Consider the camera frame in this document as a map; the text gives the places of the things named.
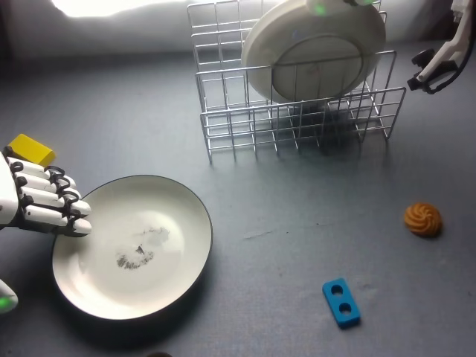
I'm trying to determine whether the white plate with dark rim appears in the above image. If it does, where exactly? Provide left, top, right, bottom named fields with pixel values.
left=51, top=174, right=213, bottom=321

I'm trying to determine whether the blue block with two holes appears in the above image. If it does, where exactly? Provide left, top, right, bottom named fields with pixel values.
left=321, top=277, right=362, bottom=329

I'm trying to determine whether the orange swirl cookie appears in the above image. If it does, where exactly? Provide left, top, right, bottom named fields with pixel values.
left=404, top=202, right=443, bottom=239

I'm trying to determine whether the silver wire plate rack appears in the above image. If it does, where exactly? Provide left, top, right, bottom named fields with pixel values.
left=187, top=0, right=407, bottom=164

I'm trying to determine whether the white ceramic plate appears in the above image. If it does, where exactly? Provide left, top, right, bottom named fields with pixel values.
left=240, top=0, right=387, bottom=104

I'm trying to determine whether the yellow rectangular block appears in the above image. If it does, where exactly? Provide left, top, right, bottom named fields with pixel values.
left=7, top=133, right=57, bottom=168

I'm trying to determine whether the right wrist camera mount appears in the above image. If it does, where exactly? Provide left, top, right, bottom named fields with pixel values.
left=407, top=0, right=476, bottom=94

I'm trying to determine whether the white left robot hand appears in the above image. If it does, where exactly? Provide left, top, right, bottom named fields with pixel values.
left=0, top=147, right=92, bottom=317

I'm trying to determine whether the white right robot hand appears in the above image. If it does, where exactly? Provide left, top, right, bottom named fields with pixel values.
left=303, top=0, right=376, bottom=16

